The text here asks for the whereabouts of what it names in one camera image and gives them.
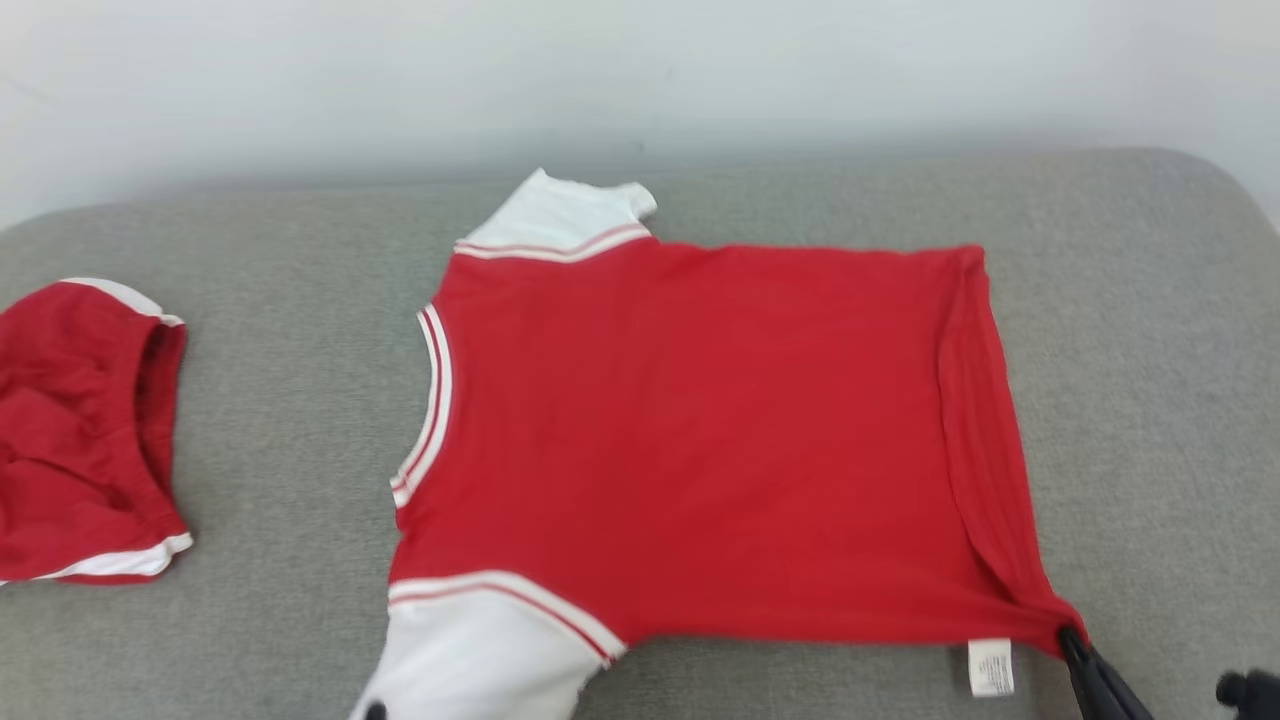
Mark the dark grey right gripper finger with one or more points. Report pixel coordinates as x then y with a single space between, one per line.
1088 690
1122 695

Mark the red shorts white trim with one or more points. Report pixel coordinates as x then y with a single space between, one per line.
70 450

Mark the red jersey shirt white sleeves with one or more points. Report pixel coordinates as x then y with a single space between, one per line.
700 430

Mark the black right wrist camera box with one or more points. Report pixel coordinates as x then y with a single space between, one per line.
1255 700

